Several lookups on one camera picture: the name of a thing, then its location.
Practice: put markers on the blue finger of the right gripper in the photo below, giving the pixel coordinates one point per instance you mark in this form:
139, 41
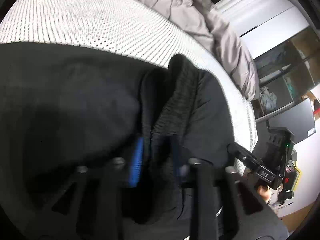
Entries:
244, 156

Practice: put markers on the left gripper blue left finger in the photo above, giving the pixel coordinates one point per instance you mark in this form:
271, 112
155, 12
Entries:
136, 162

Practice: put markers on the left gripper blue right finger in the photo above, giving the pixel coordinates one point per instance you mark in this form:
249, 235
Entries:
179, 161

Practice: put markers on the black pants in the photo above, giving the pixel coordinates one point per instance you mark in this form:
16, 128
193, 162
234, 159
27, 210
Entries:
91, 199

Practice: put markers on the person's right hand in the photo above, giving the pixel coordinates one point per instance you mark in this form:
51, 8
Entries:
264, 192

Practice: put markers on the black monitor screen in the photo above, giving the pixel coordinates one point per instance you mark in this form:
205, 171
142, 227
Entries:
297, 117

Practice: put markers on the open wardrobe shelf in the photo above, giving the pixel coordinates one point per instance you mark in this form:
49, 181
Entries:
287, 72

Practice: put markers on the white honeycomb mattress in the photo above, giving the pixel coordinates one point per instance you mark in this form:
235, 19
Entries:
125, 30

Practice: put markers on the grey quilted duvet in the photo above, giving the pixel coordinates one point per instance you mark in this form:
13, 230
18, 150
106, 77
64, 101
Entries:
200, 20

